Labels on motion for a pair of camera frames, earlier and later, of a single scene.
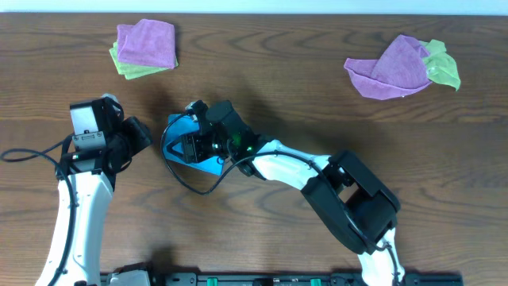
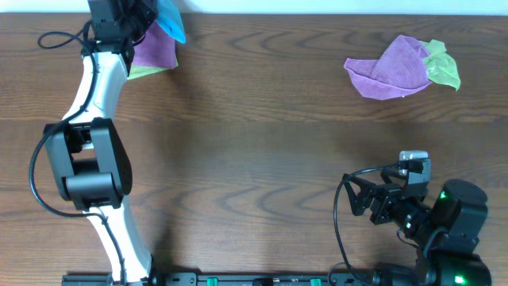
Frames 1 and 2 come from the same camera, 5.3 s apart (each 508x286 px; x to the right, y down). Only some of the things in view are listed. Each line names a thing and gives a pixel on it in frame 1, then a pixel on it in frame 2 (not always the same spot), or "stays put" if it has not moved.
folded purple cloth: [149, 42] stays put
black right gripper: [191, 147] → [385, 195]
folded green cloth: [134, 70] stays put
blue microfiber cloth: [180, 125] → [169, 17]
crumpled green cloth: [441, 67] stays put
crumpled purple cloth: [399, 70] stays put
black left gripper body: [114, 129] → [139, 15]
